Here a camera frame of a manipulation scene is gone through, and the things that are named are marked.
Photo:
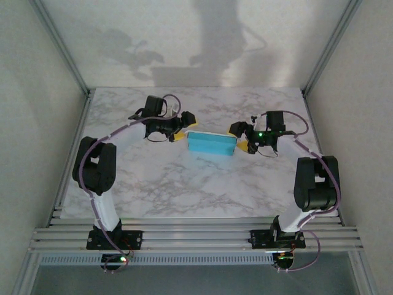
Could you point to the teal and white paper box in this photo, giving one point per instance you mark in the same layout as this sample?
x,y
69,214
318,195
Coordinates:
x,y
208,144

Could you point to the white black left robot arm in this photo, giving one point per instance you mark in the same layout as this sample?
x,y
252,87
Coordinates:
x,y
98,172

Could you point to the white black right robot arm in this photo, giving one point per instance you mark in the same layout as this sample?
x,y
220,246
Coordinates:
x,y
316,184

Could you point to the wide aluminium base beam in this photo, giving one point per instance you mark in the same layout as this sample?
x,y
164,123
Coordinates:
x,y
196,239

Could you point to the circuit board with green light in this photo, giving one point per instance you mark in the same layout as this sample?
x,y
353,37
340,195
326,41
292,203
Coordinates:
x,y
118,261
284,259

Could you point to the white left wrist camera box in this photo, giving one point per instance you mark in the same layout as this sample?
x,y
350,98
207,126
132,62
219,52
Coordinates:
x,y
172,111

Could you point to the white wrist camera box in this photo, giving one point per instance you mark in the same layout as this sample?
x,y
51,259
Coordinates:
x,y
172,111
257,118

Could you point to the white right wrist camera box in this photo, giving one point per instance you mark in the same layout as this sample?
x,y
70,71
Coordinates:
x,y
257,118

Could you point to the narrow aluminium table rail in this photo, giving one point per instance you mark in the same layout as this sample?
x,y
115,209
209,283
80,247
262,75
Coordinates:
x,y
196,222

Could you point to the aluminium side rail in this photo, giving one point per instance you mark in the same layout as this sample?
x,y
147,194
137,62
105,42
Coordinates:
x,y
72,159

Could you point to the aluminium frame post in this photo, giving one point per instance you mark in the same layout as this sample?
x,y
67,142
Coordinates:
x,y
61,49
331,49

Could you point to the aluminium frame leg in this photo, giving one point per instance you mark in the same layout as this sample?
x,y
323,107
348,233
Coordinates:
x,y
365,276
23,276

